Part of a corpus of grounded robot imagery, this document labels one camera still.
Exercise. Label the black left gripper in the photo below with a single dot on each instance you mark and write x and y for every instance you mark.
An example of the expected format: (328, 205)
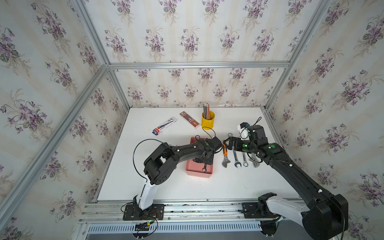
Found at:
(211, 161)

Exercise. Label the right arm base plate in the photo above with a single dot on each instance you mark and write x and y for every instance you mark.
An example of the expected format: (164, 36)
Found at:
(257, 210)

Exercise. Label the aluminium mounting rail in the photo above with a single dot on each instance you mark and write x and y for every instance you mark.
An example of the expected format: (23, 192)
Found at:
(108, 212)

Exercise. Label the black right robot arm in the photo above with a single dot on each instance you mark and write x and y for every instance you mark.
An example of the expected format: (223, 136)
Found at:
(323, 215)

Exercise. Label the pink plastic storage box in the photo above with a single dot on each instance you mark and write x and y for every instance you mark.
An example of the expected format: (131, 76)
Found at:
(196, 169)

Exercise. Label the long silver combination wrench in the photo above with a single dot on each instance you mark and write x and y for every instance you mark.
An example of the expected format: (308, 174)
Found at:
(237, 163)

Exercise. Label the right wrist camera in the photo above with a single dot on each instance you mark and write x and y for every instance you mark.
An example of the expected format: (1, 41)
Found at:
(243, 130)

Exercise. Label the silver adjustable wrench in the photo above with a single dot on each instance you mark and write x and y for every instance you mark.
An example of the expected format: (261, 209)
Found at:
(256, 162)

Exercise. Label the bundle of coloured pencils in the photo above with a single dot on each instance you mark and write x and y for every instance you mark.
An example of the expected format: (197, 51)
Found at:
(206, 111)

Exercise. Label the brown pencil box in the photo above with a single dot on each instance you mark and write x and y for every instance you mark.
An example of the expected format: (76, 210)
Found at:
(190, 119)

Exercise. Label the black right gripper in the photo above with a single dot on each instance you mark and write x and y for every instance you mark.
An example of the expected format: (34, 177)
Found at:
(237, 140)

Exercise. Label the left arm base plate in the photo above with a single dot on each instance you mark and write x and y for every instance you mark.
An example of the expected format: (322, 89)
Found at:
(132, 213)

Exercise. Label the orange handled adjustable wrench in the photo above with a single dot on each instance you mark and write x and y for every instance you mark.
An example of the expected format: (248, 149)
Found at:
(226, 160)

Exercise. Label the yellow pencil cup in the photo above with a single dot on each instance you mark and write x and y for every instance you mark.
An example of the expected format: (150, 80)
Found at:
(208, 123)

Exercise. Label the silver end wrench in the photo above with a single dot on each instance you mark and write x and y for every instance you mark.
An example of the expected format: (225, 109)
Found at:
(204, 168)

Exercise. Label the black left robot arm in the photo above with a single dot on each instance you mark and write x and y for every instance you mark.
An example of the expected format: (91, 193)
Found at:
(159, 166)

